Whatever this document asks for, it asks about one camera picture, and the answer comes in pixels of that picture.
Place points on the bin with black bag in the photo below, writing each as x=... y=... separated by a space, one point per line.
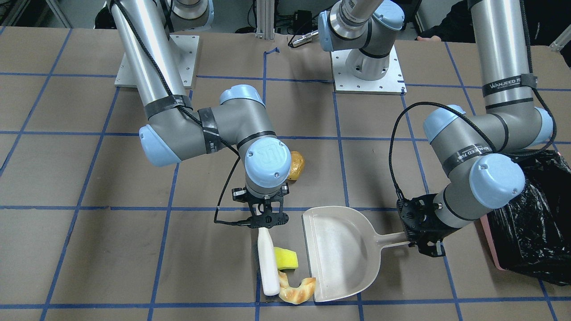
x=531 y=235

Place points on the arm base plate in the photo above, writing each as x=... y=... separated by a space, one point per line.
x=356 y=73
x=184 y=49

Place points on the brown potato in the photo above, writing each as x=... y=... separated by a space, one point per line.
x=297 y=166

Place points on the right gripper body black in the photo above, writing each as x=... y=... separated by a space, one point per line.
x=237 y=194

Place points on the yellow sponge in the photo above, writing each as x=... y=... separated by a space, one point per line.
x=285 y=259

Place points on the aluminium frame post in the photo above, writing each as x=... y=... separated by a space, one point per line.
x=265 y=19

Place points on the beige hand brush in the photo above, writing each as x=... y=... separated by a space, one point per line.
x=268 y=263

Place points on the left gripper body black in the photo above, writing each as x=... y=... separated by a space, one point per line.
x=432 y=233

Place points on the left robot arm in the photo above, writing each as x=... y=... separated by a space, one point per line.
x=476 y=152

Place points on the beige plastic dustpan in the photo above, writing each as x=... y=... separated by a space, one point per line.
x=344 y=250

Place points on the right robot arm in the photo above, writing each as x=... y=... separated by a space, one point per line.
x=176 y=131

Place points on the person hand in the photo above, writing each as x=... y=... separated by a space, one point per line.
x=433 y=38

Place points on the croissant bread piece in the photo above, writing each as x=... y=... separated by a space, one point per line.
x=295 y=295

